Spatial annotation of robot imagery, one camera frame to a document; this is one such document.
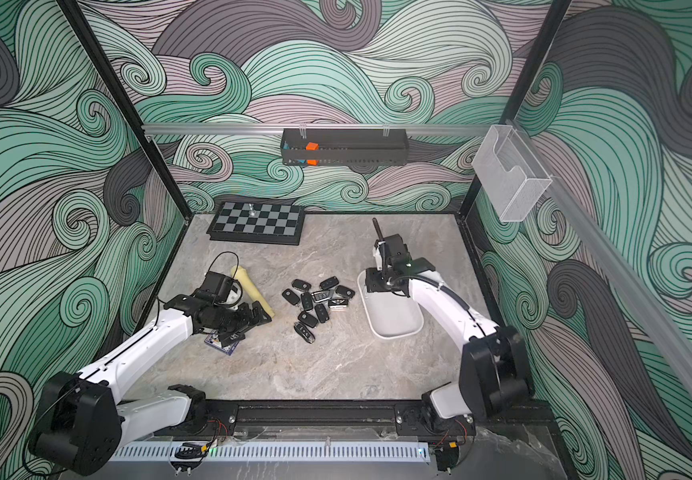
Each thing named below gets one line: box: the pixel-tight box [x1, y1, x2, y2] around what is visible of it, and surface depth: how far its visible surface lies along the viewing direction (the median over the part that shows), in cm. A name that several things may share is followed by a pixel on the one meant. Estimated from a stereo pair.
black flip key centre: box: [301, 292, 313, 311], surface depth 97 cm
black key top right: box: [319, 276, 339, 290], surface depth 100 cm
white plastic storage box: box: [357, 269, 425, 340], surface depth 92 cm
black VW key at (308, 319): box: [298, 311, 318, 328], surface depth 92 cm
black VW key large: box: [282, 288, 300, 305], surface depth 97 cm
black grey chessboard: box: [206, 201, 306, 245], surface depth 116 cm
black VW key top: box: [291, 278, 312, 291], surface depth 100 cm
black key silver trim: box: [293, 322, 316, 344], surface depth 89 cm
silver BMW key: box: [311, 290, 331, 303], surface depth 97 cm
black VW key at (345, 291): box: [335, 285, 356, 298], surface depth 99 cm
